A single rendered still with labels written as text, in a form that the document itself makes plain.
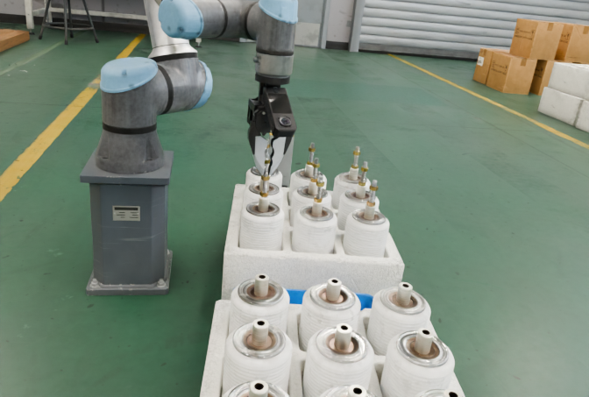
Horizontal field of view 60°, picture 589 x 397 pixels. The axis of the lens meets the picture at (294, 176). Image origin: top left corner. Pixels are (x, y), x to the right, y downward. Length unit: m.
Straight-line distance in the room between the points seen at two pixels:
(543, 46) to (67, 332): 4.31
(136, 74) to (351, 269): 0.61
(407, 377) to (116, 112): 0.77
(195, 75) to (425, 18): 5.38
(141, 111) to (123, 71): 0.09
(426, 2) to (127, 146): 5.55
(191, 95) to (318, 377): 0.72
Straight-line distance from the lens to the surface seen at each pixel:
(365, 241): 1.14
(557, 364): 1.33
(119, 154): 1.17
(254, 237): 1.11
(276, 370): 0.74
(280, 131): 0.97
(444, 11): 6.56
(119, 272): 1.28
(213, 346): 0.86
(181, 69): 1.22
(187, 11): 0.97
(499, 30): 6.92
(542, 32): 4.82
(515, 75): 4.77
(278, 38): 1.01
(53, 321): 1.25
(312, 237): 1.12
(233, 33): 1.06
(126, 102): 1.14
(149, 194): 1.18
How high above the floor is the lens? 0.73
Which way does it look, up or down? 21 degrees down
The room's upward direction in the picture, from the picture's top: 6 degrees clockwise
